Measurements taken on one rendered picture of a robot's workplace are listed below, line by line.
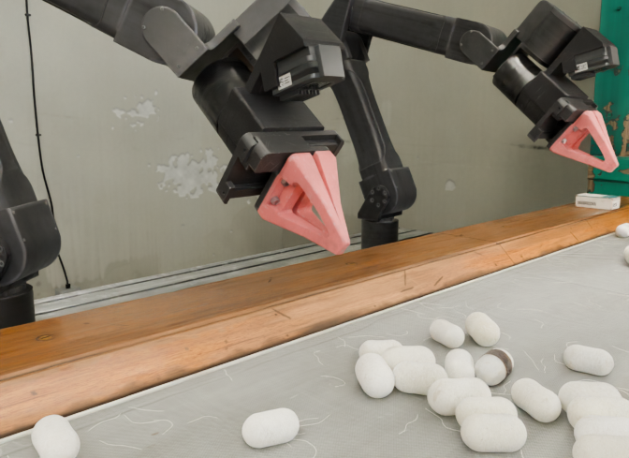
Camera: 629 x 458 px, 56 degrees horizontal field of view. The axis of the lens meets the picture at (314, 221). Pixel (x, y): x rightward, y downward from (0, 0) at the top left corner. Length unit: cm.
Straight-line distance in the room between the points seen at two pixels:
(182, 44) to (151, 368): 26
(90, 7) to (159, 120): 201
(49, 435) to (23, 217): 31
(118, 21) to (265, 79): 14
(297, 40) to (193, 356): 24
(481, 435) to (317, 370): 14
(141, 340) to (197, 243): 229
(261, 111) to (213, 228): 228
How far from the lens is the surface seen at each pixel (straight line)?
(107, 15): 55
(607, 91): 131
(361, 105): 99
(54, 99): 237
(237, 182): 48
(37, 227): 62
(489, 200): 227
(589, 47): 84
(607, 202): 108
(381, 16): 98
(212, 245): 275
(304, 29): 46
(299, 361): 43
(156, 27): 53
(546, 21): 88
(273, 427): 32
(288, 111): 49
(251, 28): 53
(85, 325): 46
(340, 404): 37
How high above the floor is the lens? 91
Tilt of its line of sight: 10 degrees down
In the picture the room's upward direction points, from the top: straight up
